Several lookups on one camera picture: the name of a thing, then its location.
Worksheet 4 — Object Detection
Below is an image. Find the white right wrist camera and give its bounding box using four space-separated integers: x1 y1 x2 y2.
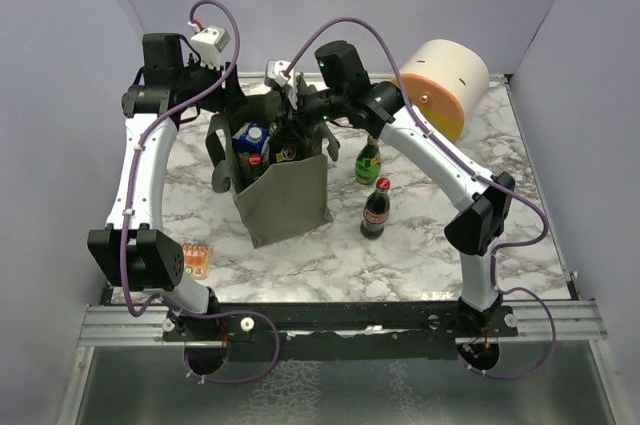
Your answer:
264 60 299 109

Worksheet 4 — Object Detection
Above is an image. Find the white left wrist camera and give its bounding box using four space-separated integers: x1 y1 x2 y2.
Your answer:
187 22 231 69

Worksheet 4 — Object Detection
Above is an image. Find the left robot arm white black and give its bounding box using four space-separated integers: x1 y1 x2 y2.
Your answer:
87 27 243 340

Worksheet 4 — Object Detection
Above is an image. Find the olive green canvas bag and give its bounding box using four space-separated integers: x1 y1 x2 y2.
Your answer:
205 91 340 248

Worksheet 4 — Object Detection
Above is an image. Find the cream cylinder with orange face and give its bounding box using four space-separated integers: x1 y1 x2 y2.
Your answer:
400 39 489 143

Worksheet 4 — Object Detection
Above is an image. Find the green glass bottle front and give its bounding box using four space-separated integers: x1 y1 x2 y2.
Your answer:
269 121 304 165

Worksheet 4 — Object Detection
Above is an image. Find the green glass bottle rear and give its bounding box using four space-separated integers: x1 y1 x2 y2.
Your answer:
354 136 381 185

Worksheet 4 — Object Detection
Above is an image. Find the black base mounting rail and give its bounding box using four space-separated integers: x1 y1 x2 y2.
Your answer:
163 301 517 362

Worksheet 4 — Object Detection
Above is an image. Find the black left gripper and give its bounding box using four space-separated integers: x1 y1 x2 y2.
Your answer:
176 52 248 114

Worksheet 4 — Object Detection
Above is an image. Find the aluminium frame rail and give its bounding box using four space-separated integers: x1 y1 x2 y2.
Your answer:
78 300 607 347

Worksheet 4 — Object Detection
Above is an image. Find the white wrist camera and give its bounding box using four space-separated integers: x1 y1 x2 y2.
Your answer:
187 22 231 69
264 60 299 109

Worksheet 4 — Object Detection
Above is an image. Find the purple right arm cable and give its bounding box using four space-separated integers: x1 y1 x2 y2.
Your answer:
282 17 557 380

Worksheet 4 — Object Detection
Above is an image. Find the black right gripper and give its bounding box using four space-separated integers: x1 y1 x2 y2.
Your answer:
268 82 348 145

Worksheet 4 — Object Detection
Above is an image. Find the orange small notepad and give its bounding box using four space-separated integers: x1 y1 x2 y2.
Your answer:
182 243 211 280

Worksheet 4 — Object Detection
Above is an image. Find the green glass bottle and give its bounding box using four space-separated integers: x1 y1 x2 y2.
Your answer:
354 136 381 185
269 121 304 165

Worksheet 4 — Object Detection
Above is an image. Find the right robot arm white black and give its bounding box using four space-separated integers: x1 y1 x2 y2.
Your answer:
294 40 515 336

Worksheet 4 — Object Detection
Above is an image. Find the cola glass bottle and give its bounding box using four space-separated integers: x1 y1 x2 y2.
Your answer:
360 177 391 240
247 153 265 183

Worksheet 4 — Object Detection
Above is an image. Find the blue white beverage carton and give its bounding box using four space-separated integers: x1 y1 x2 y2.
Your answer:
232 122 270 164

